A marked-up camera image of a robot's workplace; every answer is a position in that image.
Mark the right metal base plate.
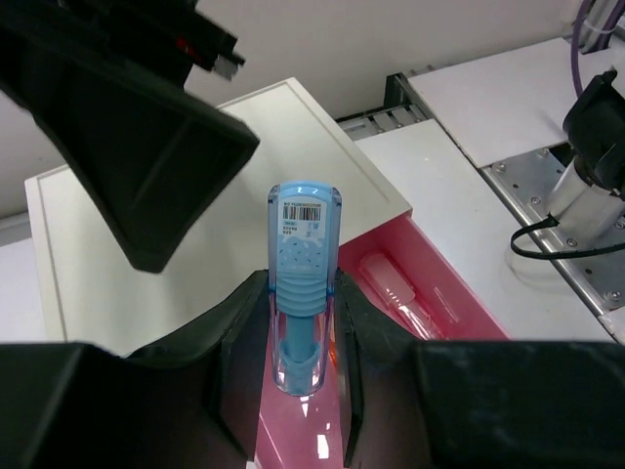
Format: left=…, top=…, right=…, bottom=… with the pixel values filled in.
left=480, top=144, right=624, bottom=316

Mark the white drawer cabinet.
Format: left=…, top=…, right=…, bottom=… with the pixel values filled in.
left=25, top=78, right=410, bottom=354

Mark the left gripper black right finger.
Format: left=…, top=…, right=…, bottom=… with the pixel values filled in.
left=334, top=273, right=624, bottom=468

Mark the blue cap-shaped clip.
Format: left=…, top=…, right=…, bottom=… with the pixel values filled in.
left=268, top=181, right=342, bottom=397

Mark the pink cap-shaped clip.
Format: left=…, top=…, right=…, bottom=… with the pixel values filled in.
left=358, top=252, right=444, bottom=340

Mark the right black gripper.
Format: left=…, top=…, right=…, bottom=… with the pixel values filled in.
left=1, top=1, right=259, bottom=274

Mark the pink drawer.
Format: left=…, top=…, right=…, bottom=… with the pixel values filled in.
left=255, top=214, right=507, bottom=468

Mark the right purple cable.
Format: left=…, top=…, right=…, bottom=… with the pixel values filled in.
left=570, top=0, right=625, bottom=99

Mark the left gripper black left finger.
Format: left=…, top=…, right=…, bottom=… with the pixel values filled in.
left=1, top=271, right=269, bottom=468

